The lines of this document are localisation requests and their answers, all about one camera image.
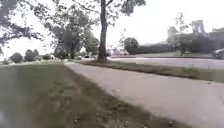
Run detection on wide grass field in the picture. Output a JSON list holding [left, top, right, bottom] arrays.
[[0, 60, 189, 128]]

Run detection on pale building with towers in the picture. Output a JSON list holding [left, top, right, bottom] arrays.
[[166, 19, 224, 44]]

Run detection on long dark hedge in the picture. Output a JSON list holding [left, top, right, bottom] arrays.
[[125, 43, 174, 56]]

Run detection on vehicle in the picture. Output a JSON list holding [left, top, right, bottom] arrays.
[[211, 48, 224, 60]]

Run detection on row of distant trees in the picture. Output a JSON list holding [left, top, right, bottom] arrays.
[[1, 48, 54, 65]]

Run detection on round dark tree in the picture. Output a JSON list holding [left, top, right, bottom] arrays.
[[123, 37, 140, 54]]

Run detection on grey asphalt road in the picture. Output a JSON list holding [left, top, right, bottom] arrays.
[[108, 56, 224, 70]]

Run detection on overhanging dark tree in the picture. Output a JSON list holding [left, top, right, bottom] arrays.
[[0, 0, 46, 48]]

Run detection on tall tree with bare trunk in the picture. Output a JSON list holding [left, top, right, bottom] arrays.
[[71, 0, 148, 64]]

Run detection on grass verge strip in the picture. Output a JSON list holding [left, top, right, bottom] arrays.
[[74, 59, 224, 84]]

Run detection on dark grass lawn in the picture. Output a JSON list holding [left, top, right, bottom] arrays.
[[136, 51, 214, 60]]

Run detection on leafy spreading tree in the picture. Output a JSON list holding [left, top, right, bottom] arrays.
[[43, 4, 101, 61]]

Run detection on grey concrete path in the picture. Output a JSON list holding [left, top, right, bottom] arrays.
[[63, 60, 224, 128]]

